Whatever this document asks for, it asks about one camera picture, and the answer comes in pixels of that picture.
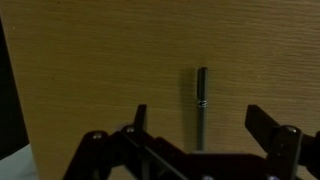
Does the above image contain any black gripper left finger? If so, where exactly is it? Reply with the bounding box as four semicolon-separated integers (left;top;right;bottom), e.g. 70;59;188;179
63;104;187;180

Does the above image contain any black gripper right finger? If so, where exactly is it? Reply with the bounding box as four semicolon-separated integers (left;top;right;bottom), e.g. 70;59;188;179
245;105;320;180

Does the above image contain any dark grey pen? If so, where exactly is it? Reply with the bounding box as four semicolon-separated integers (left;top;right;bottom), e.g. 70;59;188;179
197;67;208;151

